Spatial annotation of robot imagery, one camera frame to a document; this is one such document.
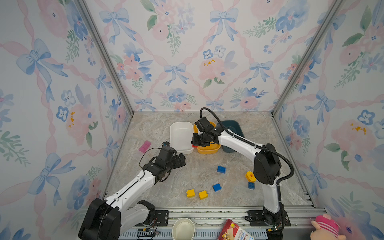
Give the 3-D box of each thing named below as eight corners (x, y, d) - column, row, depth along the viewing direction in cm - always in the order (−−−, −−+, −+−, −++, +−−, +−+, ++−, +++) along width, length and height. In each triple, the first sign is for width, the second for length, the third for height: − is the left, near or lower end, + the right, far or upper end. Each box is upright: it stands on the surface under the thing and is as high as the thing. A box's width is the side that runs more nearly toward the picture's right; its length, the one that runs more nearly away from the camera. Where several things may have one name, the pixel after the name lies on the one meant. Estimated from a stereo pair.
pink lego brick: (139, 151, 101) (138, 149, 99) (146, 141, 105) (146, 140, 104) (144, 153, 99) (143, 151, 98) (151, 143, 104) (150, 142, 102)
